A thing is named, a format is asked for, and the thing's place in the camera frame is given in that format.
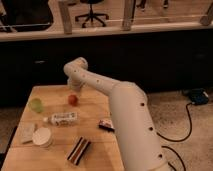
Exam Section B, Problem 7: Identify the red apple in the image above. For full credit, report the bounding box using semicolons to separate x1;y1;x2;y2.
68;94;78;106

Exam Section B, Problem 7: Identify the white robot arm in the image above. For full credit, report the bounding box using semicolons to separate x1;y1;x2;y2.
63;57;170;171

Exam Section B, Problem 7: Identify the green plastic cup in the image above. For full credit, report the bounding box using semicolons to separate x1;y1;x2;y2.
29;98;43;113

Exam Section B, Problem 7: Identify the clear plastic bottle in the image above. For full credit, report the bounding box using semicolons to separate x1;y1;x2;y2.
43;112;77;126

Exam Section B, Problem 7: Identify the dark snack bar package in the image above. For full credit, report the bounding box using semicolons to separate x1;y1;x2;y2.
98;120;115;132

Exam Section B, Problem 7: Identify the striped brown black package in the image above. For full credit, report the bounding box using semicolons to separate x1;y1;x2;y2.
67;137;91;165

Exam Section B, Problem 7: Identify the black office chair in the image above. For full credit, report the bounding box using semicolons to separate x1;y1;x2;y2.
75;0;109;28

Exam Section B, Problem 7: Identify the blue black floor device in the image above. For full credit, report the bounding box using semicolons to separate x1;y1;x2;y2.
182;88;209;105

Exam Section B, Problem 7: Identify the wooden post left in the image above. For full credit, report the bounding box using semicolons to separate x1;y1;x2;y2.
58;0;72;34

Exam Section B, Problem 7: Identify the wooden post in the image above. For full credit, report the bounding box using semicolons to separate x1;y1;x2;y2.
200;2;213;26
58;0;72;34
122;0;136;31

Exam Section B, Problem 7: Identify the wooden post middle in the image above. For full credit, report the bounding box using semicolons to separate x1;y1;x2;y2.
122;0;136;31

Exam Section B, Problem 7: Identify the black power cable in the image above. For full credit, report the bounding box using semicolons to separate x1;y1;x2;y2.
156;102;197;171

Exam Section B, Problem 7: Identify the wooden post right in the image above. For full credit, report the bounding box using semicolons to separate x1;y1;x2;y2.
200;2;213;26

